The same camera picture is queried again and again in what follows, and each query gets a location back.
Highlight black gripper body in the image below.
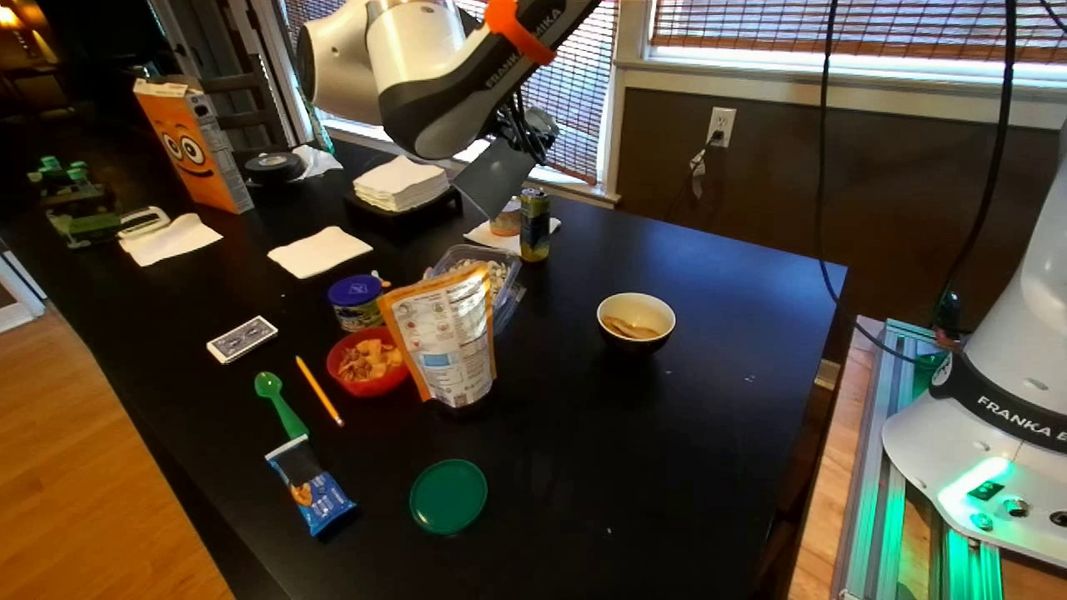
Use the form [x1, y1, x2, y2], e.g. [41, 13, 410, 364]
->
[492, 90, 561, 160]

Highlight grey plastic cup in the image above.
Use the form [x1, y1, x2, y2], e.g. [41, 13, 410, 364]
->
[452, 140, 540, 221]

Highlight small white bowl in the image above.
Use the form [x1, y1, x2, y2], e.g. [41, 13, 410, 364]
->
[592, 290, 680, 353]

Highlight red bowl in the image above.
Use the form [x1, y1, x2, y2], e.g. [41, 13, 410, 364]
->
[324, 327, 410, 398]

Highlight open tin can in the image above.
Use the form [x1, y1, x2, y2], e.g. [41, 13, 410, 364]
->
[486, 196, 526, 240]

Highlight glass jar on napkin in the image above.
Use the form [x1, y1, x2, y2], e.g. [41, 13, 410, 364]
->
[459, 210, 562, 255]

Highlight black tray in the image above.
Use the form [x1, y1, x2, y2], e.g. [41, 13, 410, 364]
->
[342, 181, 467, 240]

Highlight stack of white napkins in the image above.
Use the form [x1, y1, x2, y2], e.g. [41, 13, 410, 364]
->
[350, 153, 452, 216]

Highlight yellow chips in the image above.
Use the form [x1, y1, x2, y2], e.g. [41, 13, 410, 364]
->
[602, 311, 664, 338]

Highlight crumpled white cloth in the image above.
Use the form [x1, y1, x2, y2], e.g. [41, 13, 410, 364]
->
[291, 143, 347, 184]

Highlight jar with blue lid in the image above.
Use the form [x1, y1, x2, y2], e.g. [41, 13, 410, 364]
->
[325, 270, 387, 333]

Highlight white paper napkin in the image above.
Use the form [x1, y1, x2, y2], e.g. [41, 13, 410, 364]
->
[262, 223, 375, 284]
[116, 210, 226, 270]

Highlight black tape roll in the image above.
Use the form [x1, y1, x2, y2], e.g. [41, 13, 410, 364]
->
[241, 147, 309, 187]

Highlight grey metal rack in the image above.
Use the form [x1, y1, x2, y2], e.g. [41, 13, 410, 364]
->
[147, 0, 320, 153]

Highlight yellow pencil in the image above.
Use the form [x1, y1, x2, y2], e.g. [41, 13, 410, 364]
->
[294, 353, 347, 428]

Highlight printed cardboard carton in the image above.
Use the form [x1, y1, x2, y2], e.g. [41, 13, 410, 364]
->
[131, 75, 256, 216]

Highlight playing card deck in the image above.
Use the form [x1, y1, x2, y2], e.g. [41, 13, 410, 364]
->
[204, 312, 279, 367]

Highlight green round lid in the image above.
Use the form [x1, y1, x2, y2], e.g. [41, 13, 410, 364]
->
[403, 456, 489, 540]

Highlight green plastic spoon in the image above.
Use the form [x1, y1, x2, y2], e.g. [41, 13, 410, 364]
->
[251, 371, 309, 444]

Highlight small white device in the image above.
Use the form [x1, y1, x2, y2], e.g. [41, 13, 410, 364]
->
[113, 202, 174, 240]

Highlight blue snack bar wrapper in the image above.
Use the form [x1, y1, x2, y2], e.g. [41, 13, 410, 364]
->
[262, 433, 361, 540]

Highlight green toy block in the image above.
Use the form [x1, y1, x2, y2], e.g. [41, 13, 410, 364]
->
[42, 205, 124, 251]

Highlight green toy figure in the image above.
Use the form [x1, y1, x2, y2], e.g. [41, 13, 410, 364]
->
[26, 153, 92, 210]

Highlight glowing lamp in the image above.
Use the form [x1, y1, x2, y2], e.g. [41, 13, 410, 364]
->
[0, 0, 54, 36]

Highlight orange cable clamp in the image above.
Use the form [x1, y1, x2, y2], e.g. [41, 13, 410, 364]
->
[480, 0, 561, 66]

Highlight white wall outlet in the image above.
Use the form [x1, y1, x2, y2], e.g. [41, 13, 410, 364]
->
[703, 103, 739, 151]

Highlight thin black cable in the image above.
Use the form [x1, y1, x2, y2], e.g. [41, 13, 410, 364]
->
[813, 0, 928, 364]

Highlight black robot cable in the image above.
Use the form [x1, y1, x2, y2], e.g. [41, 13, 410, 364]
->
[937, 0, 1021, 335]

